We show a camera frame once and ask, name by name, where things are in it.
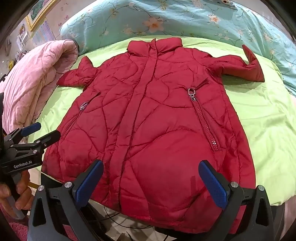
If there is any pink quilt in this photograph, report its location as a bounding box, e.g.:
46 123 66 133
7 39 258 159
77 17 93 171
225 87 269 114
0 39 79 133

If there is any gold framed picture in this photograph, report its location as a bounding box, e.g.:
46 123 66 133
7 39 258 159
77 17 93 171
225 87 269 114
25 0 58 33

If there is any wall poster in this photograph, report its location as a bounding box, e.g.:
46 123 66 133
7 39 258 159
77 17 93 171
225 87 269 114
32 19 56 47

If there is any pink rug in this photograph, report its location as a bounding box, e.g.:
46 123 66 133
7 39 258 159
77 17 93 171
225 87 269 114
0 204 78 241

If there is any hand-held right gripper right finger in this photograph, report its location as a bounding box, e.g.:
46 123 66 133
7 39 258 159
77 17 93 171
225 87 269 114
198 159 275 241

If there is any white flower print pillow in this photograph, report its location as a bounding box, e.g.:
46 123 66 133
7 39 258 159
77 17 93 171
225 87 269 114
218 0 237 11

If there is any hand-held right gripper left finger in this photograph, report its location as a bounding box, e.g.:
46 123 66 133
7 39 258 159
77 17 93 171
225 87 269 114
28 159 104 241

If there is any red quilted jacket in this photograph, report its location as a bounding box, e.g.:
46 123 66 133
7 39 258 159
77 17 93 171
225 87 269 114
41 38 265 235

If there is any teal floral quilt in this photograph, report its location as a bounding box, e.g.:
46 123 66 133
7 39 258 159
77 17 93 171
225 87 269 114
59 0 296 98

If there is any black cable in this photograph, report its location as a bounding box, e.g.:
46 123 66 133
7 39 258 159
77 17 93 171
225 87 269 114
102 204 169 241

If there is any light green bed sheet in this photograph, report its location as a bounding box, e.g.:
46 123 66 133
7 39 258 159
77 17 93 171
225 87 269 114
35 35 296 207

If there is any person's left hand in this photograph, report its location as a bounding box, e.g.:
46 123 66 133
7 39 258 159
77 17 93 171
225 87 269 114
0 172 36 219

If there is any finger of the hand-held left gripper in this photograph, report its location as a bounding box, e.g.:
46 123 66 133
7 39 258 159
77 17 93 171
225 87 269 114
5 122 42 142
11 130 61 153

